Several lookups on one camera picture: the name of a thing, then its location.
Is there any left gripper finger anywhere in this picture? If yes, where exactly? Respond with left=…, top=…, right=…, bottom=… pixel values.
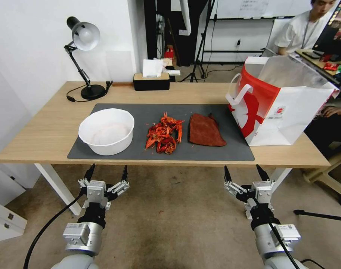
left=107, top=164, right=130, bottom=200
left=77, top=163, right=96, bottom=192

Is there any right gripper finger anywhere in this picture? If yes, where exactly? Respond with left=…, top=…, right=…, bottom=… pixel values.
left=256, top=164, right=276, bottom=189
left=223, top=165, right=248, bottom=201

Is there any white round container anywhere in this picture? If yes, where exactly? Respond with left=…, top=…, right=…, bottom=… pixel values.
left=78, top=108, right=135, bottom=156

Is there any brown towel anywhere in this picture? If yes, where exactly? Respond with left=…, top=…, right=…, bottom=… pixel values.
left=188, top=112, right=227, bottom=147

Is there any red and white takeout bag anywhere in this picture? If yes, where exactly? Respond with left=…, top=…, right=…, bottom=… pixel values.
left=225, top=56, right=340, bottom=147

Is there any dark grey table mat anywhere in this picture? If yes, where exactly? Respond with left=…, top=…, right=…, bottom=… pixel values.
left=67, top=103, right=255, bottom=162

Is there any black stand leg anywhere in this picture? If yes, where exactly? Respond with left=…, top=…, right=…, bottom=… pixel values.
left=293, top=209, right=341, bottom=222

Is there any red crayfish shell pile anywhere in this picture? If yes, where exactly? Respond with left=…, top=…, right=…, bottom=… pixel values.
left=145, top=111, right=185, bottom=155

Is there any wooden table with white legs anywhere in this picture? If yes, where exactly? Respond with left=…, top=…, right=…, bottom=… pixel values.
left=0, top=81, right=332, bottom=216

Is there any person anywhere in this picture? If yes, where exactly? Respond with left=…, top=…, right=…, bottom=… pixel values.
left=304, top=95, right=341, bottom=159
left=274, top=0, right=341, bottom=56

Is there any white cabinet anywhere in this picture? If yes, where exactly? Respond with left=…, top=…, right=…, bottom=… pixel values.
left=0, top=162, right=41, bottom=244

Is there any black desk lamp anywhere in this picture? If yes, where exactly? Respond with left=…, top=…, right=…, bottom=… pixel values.
left=64, top=16, right=106, bottom=100

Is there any black tissue box wooden lid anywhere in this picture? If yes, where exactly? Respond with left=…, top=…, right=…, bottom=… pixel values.
left=133, top=72, right=171, bottom=91

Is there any wooden side desk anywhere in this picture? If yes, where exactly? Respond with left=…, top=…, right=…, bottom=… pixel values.
left=288, top=50, right=341, bottom=84

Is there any white tissue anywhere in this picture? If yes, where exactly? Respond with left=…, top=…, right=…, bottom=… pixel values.
left=142, top=59, right=164, bottom=78

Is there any black smartphone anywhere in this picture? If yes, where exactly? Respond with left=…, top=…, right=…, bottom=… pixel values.
left=302, top=51, right=325, bottom=59

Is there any black tripod stand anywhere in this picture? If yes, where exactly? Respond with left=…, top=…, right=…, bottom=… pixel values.
left=180, top=0, right=216, bottom=83

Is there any red fire extinguisher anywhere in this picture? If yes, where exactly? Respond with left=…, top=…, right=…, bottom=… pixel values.
left=164, top=44, right=177, bottom=67

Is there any black computer monitor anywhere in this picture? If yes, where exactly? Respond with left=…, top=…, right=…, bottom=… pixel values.
left=311, top=0, right=341, bottom=61

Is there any white whiteboard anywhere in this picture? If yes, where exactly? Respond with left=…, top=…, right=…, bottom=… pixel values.
left=212, top=0, right=312, bottom=20

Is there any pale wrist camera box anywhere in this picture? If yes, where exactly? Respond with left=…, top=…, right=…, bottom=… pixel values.
left=253, top=180, right=276, bottom=209
left=86, top=180, right=107, bottom=209

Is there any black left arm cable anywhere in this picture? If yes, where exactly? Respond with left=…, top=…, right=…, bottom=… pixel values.
left=23, top=193, right=88, bottom=269

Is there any black lamp power cable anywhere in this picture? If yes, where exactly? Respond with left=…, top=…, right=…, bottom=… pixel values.
left=66, top=80, right=114, bottom=103

